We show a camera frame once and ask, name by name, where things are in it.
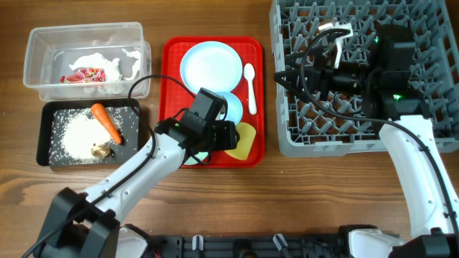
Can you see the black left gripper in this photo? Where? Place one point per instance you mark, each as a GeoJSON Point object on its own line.
{"type": "Point", "coordinates": [232, 136]}

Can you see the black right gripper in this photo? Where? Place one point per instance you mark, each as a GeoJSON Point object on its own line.
{"type": "Point", "coordinates": [319, 79]}

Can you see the mint green bowl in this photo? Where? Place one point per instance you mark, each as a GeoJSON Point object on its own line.
{"type": "Point", "coordinates": [199, 157]}

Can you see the light blue bowl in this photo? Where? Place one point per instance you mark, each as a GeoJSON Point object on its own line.
{"type": "Point", "coordinates": [234, 110]}

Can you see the yellow plastic cup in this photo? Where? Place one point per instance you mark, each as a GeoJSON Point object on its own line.
{"type": "Point", "coordinates": [247, 135]}

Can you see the brown food scrap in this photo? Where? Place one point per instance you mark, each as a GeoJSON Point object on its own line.
{"type": "Point", "coordinates": [100, 151]}

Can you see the orange carrot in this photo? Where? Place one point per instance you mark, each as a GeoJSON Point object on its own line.
{"type": "Point", "coordinates": [102, 116]}

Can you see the white rice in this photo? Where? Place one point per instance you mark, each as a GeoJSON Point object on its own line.
{"type": "Point", "coordinates": [74, 131]}

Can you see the white tissue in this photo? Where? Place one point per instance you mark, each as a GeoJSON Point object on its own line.
{"type": "Point", "coordinates": [114, 77]}

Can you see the red patterned snack wrapper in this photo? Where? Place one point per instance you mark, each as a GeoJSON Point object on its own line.
{"type": "Point", "coordinates": [84, 75]}

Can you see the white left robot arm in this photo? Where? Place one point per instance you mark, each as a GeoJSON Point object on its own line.
{"type": "Point", "coordinates": [87, 224]}

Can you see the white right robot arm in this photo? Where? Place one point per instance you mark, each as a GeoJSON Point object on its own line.
{"type": "Point", "coordinates": [401, 117]}

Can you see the grey dishwasher rack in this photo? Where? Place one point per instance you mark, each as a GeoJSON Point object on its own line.
{"type": "Point", "coordinates": [304, 131]}

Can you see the black food waste tray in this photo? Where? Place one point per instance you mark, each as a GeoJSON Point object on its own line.
{"type": "Point", "coordinates": [47, 117]}

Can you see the clear plastic waste bin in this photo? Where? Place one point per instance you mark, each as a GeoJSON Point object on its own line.
{"type": "Point", "coordinates": [50, 51]}

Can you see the white plastic spoon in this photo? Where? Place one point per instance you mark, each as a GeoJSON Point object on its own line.
{"type": "Point", "coordinates": [249, 75]}

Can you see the red serving tray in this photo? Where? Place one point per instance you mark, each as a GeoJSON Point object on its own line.
{"type": "Point", "coordinates": [175, 95]}

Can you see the light blue round plate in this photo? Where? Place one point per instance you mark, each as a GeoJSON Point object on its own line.
{"type": "Point", "coordinates": [213, 65]}

